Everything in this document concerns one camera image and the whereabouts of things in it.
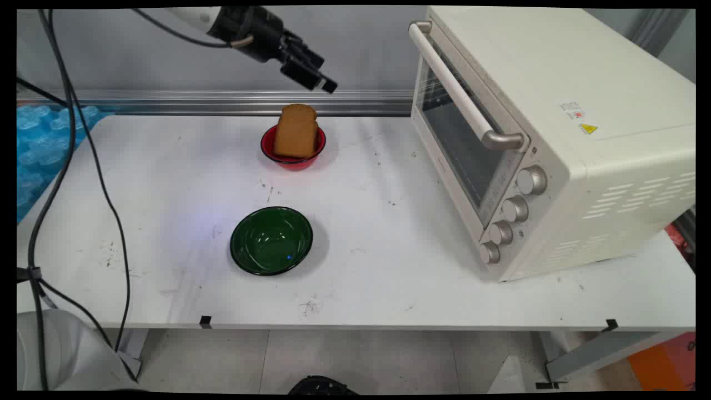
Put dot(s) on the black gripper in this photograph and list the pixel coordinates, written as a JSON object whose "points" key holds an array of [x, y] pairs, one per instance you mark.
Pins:
{"points": [[256, 30]]}

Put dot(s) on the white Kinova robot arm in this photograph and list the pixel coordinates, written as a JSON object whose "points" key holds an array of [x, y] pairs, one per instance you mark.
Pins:
{"points": [[61, 355]]}

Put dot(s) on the brown bread slice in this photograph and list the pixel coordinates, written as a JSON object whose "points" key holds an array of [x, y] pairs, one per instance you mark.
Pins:
{"points": [[295, 130]]}

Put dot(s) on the red enamel bowl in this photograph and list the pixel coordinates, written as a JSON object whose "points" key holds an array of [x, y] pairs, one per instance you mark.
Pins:
{"points": [[291, 162]]}

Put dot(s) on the green enamel bowl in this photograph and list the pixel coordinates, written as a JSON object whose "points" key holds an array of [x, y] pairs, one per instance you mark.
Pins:
{"points": [[271, 240]]}

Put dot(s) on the silver oven knob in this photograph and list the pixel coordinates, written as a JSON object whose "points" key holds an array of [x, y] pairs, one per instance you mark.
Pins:
{"points": [[515, 209], [489, 252], [500, 232], [531, 180]]}

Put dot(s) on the white label sticker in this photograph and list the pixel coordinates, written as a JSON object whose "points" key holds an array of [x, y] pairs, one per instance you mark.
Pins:
{"points": [[571, 110]]}

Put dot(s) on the black tape mark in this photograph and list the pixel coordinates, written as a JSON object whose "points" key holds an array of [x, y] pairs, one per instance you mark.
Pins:
{"points": [[611, 324], [205, 320]]}

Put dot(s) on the blue bubble wrap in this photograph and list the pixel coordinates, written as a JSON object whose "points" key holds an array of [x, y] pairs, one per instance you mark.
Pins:
{"points": [[41, 144]]}

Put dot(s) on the yellow warning sticker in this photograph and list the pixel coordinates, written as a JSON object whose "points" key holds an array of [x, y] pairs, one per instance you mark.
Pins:
{"points": [[588, 129]]}

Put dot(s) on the cream toaster oven body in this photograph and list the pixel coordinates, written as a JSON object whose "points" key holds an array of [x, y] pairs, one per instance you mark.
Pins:
{"points": [[611, 111]]}

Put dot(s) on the black round floor object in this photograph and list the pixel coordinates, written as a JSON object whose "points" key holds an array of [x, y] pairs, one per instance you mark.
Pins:
{"points": [[322, 386]]}

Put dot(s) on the grey metal table leg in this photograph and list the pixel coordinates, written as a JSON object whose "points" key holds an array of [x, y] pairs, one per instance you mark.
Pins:
{"points": [[132, 350], [600, 353]]}

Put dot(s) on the red object behind oven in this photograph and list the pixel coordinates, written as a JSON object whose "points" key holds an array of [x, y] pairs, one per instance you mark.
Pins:
{"points": [[679, 239]]}

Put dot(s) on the orange box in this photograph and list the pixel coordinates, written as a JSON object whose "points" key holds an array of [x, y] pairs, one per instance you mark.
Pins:
{"points": [[664, 364]]}

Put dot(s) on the aluminium profile rail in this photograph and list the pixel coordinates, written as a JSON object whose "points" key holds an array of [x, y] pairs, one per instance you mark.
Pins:
{"points": [[194, 103]]}

